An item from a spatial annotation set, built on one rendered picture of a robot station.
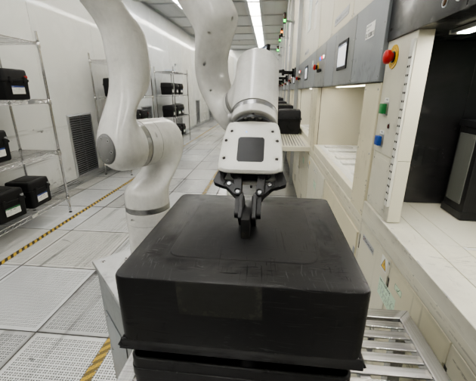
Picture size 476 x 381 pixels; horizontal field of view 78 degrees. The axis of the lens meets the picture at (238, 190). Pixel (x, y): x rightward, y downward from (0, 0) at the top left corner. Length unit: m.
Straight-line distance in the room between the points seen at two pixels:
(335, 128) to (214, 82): 1.90
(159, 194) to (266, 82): 0.42
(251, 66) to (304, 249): 0.34
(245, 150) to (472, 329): 0.50
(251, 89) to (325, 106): 1.93
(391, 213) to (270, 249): 0.66
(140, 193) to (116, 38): 0.36
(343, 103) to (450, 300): 1.92
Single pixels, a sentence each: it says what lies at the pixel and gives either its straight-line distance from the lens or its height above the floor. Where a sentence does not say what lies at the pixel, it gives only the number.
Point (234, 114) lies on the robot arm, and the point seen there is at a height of 1.22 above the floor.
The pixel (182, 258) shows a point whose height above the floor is 1.06.
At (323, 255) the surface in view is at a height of 1.06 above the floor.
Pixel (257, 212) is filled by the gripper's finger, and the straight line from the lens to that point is 0.44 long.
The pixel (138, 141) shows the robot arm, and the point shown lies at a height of 1.14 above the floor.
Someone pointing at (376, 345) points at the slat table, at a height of 0.76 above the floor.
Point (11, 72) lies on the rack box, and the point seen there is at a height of 1.40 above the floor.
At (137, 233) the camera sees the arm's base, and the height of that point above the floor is 0.89.
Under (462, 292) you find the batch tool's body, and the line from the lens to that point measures 0.78.
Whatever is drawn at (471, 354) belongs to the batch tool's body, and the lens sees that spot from 0.71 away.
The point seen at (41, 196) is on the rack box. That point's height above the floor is 0.26.
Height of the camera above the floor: 1.25
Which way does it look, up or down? 19 degrees down
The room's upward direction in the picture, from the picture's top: straight up
